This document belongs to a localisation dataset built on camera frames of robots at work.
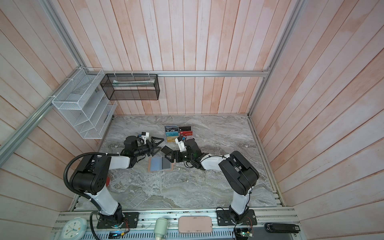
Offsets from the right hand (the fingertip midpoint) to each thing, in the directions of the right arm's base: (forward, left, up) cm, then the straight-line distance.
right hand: (170, 155), depth 89 cm
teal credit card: (+18, +1, -2) cm, 18 cm away
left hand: (+5, +4, +3) cm, 7 cm away
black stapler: (-35, -51, -3) cm, 62 cm away
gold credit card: (+15, +1, -4) cm, 16 cm away
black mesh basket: (+45, +31, +18) cm, 57 cm away
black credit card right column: (+22, -8, -1) cm, 24 cm away
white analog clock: (-38, +41, -4) cm, 56 cm away
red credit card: (+18, -9, -1) cm, 21 cm away
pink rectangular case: (-34, -16, -7) cm, 38 cm away
